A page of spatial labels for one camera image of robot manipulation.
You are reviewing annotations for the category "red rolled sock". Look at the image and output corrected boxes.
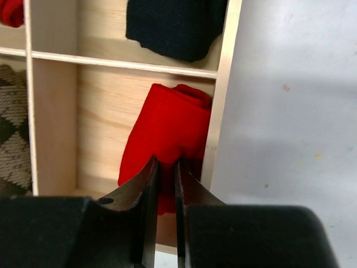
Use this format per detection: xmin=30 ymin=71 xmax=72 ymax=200
xmin=0 ymin=0 xmax=24 ymax=28

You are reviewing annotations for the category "red Santa sock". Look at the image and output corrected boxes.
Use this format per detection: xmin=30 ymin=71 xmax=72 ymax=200
xmin=118 ymin=84 xmax=212 ymax=216

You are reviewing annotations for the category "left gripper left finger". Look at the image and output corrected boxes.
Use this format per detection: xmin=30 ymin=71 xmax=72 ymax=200
xmin=97 ymin=156 xmax=160 ymax=267

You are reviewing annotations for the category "wooden compartment tray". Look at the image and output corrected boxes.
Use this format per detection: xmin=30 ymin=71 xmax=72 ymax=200
xmin=0 ymin=0 xmax=243 ymax=255

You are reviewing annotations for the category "black sock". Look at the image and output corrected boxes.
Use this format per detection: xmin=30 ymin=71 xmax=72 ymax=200
xmin=126 ymin=0 xmax=228 ymax=63

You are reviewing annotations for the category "brown argyle sock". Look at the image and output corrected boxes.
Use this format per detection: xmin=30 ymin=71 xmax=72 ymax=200
xmin=1 ymin=64 xmax=32 ymax=197

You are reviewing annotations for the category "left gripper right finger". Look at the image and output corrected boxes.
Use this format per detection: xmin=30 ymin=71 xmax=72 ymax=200
xmin=175 ymin=159 xmax=225 ymax=267

